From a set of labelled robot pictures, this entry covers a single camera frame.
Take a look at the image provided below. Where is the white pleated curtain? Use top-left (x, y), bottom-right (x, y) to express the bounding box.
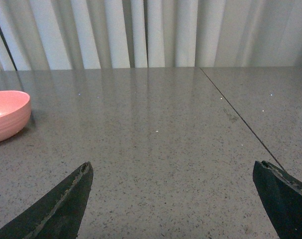
top-left (0, 0), bottom-right (302, 71)

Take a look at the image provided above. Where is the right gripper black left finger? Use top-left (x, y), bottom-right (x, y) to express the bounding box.
top-left (0, 162), bottom-right (94, 239)

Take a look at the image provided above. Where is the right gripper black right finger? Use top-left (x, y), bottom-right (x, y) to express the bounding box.
top-left (253, 161), bottom-right (302, 239)

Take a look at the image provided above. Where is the pink bowl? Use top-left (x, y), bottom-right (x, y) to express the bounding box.
top-left (0, 90), bottom-right (31, 142)

